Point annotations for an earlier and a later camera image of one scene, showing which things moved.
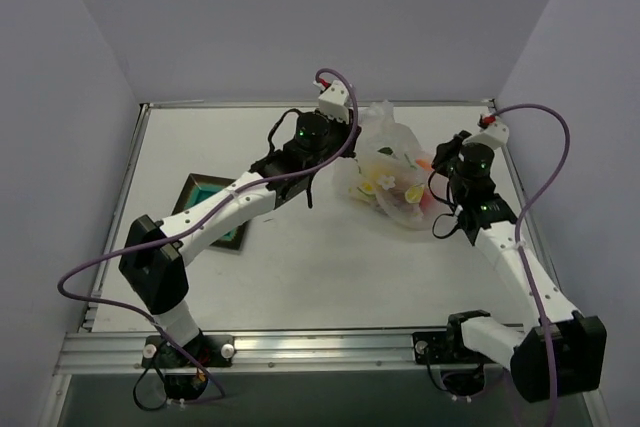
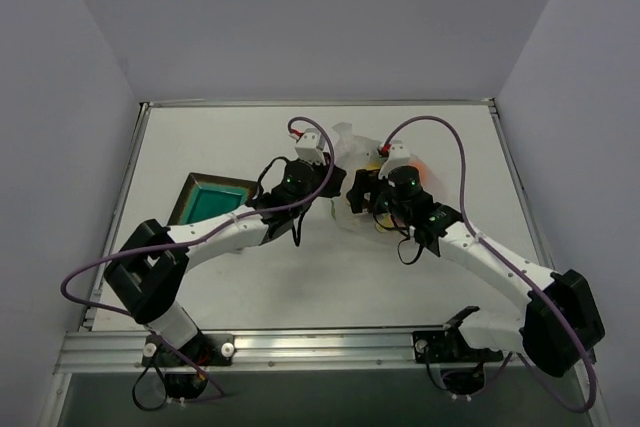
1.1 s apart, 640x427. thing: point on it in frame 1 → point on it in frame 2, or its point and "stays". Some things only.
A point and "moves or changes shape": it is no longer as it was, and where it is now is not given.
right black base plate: (445, 348) stays
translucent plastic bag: (389, 173) moves or changes shape
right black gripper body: (447, 153) → (360, 192)
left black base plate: (207, 351) stays
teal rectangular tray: (201, 189) stays
